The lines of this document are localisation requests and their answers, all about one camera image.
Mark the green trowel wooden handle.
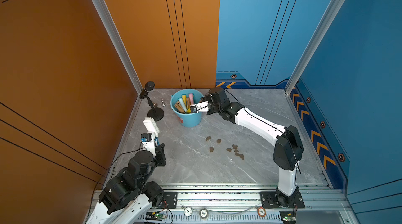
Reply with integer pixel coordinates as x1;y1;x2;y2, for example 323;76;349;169
174;101;185;114

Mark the lime trowel yellow handle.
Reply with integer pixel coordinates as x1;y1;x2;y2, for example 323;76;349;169
182;95;187;105

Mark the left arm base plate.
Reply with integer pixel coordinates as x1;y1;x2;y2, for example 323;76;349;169
152;191;178;209

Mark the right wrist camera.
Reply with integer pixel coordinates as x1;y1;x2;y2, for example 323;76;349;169
190;101;209;114

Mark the white cleaning brush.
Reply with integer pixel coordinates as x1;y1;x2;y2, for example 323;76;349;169
143;117;160;137

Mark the black microphone on stand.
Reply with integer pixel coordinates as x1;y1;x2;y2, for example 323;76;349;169
139;81;164;121

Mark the green trowel brown handle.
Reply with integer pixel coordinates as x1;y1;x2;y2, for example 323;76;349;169
186;96;191;109

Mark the light blue plastic bucket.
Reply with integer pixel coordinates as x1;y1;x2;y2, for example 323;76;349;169
170;89;204;128

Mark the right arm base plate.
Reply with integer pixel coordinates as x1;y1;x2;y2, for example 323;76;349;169
260;190;305;209

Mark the light blue trowel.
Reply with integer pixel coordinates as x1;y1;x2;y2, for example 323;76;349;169
179;98;187;114

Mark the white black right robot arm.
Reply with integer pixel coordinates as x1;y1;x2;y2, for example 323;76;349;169
191;87;304;208

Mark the purple trowel pink handle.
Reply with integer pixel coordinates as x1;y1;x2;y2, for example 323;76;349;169
188;93;194;105

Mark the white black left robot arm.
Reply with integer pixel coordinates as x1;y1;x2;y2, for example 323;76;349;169
86;143;167;224

